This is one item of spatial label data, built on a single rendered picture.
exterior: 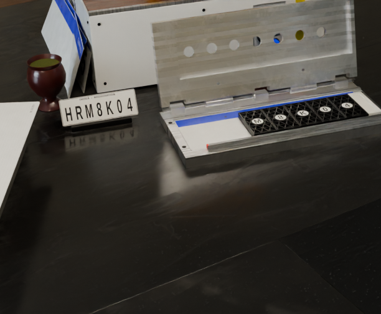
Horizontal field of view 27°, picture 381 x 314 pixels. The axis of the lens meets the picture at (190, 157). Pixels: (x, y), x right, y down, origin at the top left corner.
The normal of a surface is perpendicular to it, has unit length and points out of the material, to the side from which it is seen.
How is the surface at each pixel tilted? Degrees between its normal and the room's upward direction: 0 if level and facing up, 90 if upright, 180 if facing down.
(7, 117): 0
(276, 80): 75
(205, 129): 0
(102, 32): 90
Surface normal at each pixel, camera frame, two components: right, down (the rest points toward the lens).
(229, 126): -0.04, -0.86
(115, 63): 0.27, 0.48
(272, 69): 0.25, 0.25
